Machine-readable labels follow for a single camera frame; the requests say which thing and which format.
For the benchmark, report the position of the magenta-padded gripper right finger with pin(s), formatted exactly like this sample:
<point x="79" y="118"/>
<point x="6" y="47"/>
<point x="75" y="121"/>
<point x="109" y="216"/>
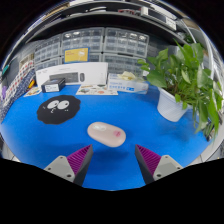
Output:
<point x="168" y="166"/>

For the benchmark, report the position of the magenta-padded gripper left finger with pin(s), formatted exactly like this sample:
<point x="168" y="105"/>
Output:
<point x="58" y="166"/>

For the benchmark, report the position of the pale pink computer mouse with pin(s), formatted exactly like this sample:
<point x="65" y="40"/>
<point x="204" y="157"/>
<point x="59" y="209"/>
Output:
<point x="106" y="134"/>

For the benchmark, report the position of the black fuzzy creature mouse pad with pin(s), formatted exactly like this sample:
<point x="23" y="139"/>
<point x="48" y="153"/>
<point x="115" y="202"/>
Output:
<point x="66" y="115"/>

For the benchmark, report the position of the large blue desk mat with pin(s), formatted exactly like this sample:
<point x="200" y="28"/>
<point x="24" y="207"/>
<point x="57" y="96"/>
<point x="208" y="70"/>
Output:
<point x="140" y="113"/>

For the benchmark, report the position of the small cartoon sticker sheet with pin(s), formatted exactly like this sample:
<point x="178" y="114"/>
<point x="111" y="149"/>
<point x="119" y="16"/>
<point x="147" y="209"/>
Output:
<point x="32" y="91"/>

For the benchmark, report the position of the navy polka dot cloth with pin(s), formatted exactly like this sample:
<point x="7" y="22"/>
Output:
<point x="15" y="100"/>

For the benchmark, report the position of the small black cardboard box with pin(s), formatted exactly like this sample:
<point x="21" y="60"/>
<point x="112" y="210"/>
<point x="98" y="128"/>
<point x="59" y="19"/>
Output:
<point x="53" y="83"/>

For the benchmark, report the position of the large cartoon sticker sheet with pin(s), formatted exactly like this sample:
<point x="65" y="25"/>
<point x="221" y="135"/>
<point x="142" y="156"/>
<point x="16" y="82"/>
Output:
<point x="96" y="90"/>

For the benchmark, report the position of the white blue tissue box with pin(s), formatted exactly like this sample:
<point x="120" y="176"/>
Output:
<point x="123" y="85"/>

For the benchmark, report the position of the green plant in white pot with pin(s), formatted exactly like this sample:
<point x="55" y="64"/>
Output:
<point x="186" y="73"/>

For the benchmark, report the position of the white polka dot cloth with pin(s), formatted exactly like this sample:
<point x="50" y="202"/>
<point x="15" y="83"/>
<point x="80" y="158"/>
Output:
<point x="20" y="78"/>

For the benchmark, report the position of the white keyboard packaging box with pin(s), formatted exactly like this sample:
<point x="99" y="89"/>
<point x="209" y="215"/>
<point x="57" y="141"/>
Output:
<point x="93" y="71"/>

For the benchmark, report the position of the yellow box with blue edge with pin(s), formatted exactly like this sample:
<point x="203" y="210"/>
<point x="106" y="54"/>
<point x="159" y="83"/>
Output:
<point x="76" y="55"/>

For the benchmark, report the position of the dark shelf unit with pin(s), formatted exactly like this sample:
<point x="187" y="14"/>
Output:
<point x="100" y="18"/>

